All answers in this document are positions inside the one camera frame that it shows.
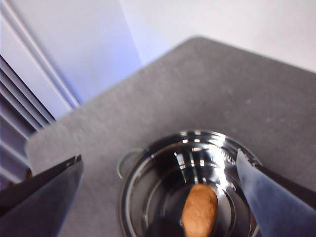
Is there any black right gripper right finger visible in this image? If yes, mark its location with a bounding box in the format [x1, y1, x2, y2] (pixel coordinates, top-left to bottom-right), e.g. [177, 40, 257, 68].
[236, 148, 316, 237]

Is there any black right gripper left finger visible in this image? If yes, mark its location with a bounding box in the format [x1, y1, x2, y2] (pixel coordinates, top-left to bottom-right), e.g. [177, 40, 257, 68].
[0, 155, 84, 237]

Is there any brown potato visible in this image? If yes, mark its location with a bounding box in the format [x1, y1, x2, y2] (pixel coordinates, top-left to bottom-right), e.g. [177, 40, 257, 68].
[181, 184, 219, 237]

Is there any pale green electric steamer pot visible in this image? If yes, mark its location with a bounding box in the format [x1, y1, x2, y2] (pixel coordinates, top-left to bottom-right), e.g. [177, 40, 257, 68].
[116, 130, 263, 237]

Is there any white slatted panel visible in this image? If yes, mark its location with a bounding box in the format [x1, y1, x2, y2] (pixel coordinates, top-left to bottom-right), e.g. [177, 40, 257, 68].
[0, 55, 56, 191]

